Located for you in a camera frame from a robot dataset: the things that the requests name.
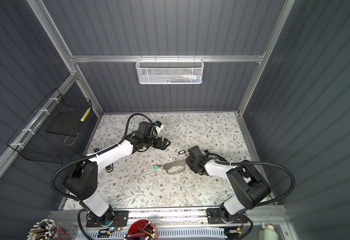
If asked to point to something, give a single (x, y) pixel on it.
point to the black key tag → (181, 152)
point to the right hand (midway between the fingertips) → (187, 161)
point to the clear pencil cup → (48, 229)
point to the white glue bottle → (268, 232)
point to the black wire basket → (49, 133)
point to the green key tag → (156, 167)
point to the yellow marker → (85, 114)
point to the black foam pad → (66, 123)
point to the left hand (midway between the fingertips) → (164, 140)
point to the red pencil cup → (142, 229)
